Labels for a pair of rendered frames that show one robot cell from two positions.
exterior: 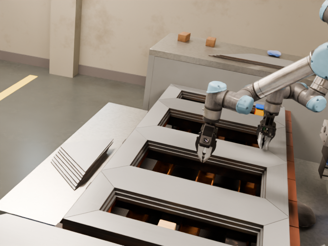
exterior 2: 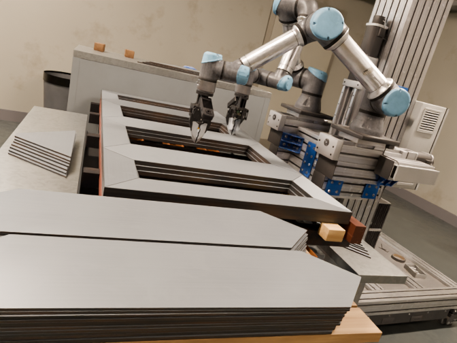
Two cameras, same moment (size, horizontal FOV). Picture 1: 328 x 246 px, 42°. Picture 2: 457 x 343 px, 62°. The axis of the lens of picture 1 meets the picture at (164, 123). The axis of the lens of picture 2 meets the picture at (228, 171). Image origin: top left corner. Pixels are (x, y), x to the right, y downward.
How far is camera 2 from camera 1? 0.78 m
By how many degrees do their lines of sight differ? 32
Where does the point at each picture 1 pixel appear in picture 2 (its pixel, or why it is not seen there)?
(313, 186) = not seen: hidden behind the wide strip
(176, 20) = (55, 50)
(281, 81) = (269, 53)
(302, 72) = (289, 44)
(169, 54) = (97, 57)
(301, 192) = not seen: hidden behind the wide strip
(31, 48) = not seen: outside the picture
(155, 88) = (81, 96)
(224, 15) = (107, 47)
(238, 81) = (173, 87)
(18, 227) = (51, 200)
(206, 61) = (139, 66)
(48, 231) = (97, 201)
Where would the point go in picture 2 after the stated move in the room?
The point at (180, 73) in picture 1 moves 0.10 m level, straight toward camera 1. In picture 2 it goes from (111, 79) to (114, 82)
